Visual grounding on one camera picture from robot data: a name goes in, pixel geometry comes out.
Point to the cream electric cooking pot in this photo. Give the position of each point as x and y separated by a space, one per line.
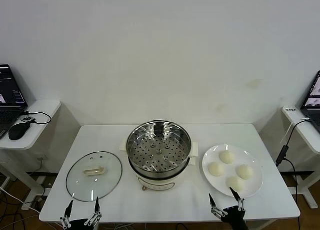
155 184

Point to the white printed label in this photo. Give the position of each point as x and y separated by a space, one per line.
290 109

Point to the black laptop with pale screen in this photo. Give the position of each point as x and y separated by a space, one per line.
312 100

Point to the white side table with label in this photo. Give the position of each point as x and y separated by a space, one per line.
308 140

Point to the white steamed baozi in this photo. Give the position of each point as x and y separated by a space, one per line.
245 171
236 183
216 169
227 157

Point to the small black patterned hub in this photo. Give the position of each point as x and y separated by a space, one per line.
28 119

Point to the white round plate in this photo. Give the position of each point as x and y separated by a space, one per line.
248 157

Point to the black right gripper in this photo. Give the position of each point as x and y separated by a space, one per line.
236 217

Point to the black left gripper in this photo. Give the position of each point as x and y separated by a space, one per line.
80 225

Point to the black laptop with dark screen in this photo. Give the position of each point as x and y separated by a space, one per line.
10 90

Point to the stainless steel steamer basket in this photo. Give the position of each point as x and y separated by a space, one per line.
160 152

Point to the black computer mouse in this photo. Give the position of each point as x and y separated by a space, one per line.
17 132

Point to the white side table with mouse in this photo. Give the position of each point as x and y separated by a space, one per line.
42 115

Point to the white power strip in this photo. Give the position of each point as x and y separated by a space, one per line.
26 206

